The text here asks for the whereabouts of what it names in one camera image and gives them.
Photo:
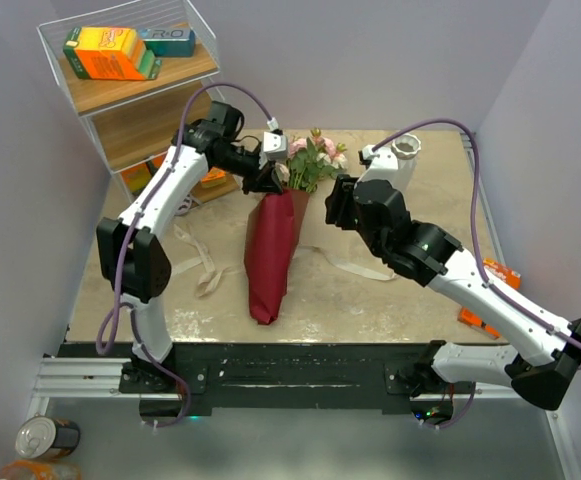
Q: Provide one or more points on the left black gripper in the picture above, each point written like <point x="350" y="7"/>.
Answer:
<point x="262" y="179"/>

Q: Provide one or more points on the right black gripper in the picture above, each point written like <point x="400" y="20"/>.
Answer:
<point x="339" y="201"/>

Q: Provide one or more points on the red wrapping paper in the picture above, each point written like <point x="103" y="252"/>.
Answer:
<point x="275" y="222"/>

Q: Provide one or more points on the pink flower bunch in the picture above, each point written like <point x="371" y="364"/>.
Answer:
<point x="310" y="160"/>

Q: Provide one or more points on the white printed ribbon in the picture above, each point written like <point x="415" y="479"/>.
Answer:
<point x="278" y="262"/>

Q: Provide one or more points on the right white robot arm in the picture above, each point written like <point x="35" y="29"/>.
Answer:
<point x="543" y="351"/>

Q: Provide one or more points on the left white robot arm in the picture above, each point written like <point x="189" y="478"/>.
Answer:
<point x="131" y="255"/>

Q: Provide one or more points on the white ribbed vase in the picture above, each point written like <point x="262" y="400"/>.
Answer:
<point x="406" y="148"/>

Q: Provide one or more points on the orange blister pack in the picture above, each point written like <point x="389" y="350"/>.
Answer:
<point x="213" y="178"/>

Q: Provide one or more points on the purple wavy cloth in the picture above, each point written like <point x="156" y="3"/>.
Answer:
<point x="187" y="204"/>

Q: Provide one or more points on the orange green box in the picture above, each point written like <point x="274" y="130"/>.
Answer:
<point x="155" y="162"/>

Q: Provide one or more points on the orange box lower shelf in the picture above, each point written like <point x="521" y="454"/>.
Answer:
<point x="137" y="177"/>

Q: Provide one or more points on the orange razor package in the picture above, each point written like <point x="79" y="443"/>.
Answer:
<point x="508" y="276"/>

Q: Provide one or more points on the teal box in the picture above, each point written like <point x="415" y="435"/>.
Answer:
<point x="172" y="42"/>

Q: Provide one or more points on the orange sponge pack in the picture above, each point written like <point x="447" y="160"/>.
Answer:
<point x="110" y="53"/>

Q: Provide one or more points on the metal tin can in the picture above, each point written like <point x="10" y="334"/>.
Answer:
<point x="47" y="438"/>

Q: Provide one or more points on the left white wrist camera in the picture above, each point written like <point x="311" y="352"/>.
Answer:
<point x="274" y="146"/>

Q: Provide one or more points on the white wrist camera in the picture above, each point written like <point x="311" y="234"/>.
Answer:
<point x="274" y="146"/>
<point x="379" y="165"/>

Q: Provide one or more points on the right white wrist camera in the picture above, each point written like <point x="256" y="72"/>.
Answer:
<point x="379" y="165"/>

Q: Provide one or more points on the white wire wooden shelf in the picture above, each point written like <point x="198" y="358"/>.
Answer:
<point x="131" y="122"/>

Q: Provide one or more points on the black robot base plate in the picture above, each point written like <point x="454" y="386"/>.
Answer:
<point x="343" y="376"/>

